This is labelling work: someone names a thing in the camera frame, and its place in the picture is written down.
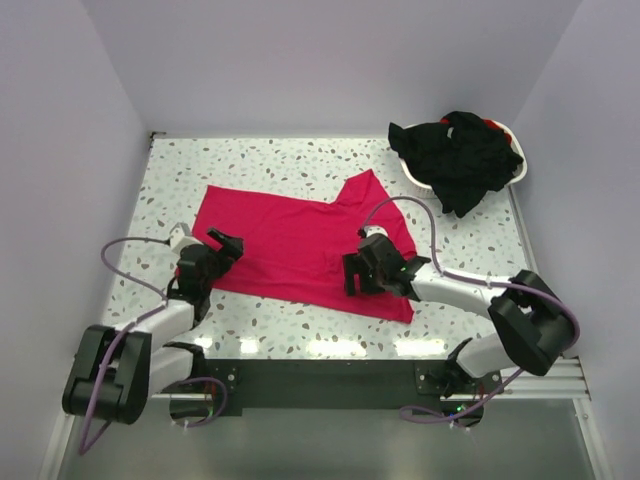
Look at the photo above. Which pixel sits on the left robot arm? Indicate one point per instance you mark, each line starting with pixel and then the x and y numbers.
pixel 117 368

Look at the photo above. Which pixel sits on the black t shirt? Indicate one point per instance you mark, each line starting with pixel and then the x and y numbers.
pixel 462 169

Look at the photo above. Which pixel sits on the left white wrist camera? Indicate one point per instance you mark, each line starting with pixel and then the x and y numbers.
pixel 180 237

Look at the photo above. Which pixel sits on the aluminium frame rail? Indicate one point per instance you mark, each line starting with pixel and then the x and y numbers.
pixel 565 380

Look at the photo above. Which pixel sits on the red garment in basket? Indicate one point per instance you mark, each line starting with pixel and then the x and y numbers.
pixel 488 122

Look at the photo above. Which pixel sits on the pink t shirt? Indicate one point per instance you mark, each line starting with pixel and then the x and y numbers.
pixel 293 248

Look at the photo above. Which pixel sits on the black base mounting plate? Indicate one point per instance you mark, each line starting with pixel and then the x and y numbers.
pixel 327 384

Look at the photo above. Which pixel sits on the white laundry basket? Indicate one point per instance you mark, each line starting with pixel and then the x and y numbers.
pixel 425 191

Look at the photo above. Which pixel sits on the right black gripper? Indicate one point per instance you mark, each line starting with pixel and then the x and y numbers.
pixel 354 263

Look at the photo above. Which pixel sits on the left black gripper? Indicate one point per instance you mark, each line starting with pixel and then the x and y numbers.
pixel 231 250

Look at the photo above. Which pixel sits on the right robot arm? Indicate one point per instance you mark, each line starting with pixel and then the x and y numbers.
pixel 533 328

